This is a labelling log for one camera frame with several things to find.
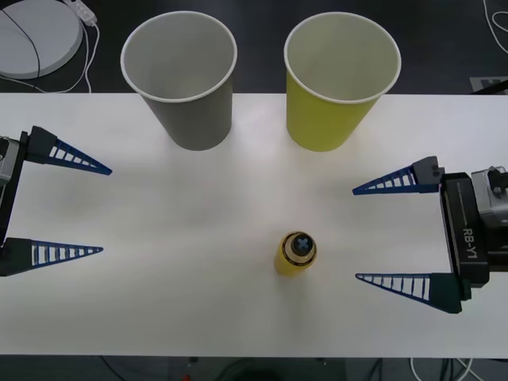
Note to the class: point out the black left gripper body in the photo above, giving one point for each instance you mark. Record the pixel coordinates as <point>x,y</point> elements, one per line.
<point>12,190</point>

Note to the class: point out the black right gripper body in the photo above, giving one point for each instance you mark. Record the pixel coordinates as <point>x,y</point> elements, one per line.
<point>466,230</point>

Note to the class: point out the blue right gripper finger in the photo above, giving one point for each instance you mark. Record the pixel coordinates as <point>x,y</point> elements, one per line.
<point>444,291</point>
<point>426,174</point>

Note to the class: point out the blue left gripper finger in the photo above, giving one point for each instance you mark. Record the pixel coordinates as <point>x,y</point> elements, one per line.
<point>41,145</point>
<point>18,258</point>

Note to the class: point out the yellow bottle with black cap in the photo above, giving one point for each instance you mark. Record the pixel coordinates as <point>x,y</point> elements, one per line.
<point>287,266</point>

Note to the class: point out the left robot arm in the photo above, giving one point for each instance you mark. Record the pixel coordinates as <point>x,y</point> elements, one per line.
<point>6,158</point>

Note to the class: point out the white round disc base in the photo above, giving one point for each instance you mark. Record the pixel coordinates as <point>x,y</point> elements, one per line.
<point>24,43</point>

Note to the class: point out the grey marker tag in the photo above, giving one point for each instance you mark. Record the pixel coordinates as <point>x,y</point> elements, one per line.
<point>486,84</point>

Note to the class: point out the yellow-green plastic waste bin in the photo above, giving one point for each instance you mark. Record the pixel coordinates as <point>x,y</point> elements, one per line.
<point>321,123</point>

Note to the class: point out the white power strip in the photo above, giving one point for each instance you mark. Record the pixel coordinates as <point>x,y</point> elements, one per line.
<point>83,10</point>

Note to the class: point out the grey plastic waste bin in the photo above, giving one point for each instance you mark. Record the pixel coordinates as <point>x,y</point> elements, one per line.
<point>190,119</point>

